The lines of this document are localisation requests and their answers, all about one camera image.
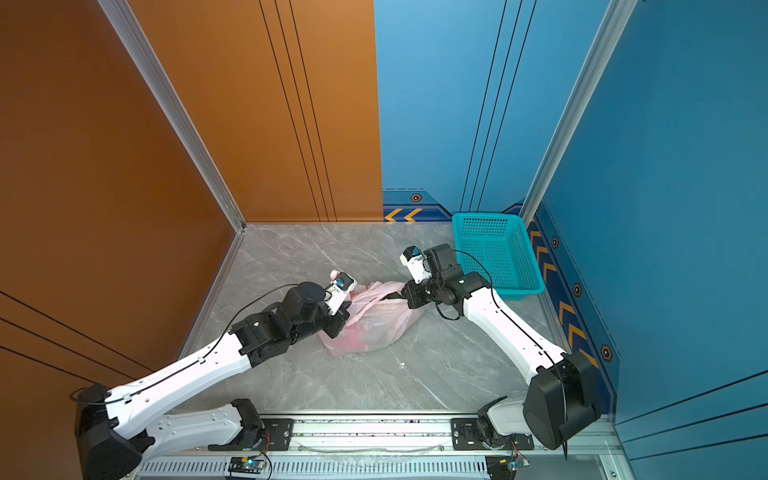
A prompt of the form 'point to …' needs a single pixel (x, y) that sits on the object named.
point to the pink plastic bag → (378, 318)
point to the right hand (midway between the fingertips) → (402, 291)
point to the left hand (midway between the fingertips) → (349, 300)
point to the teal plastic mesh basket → (502, 246)
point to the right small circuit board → (501, 467)
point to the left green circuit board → (246, 464)
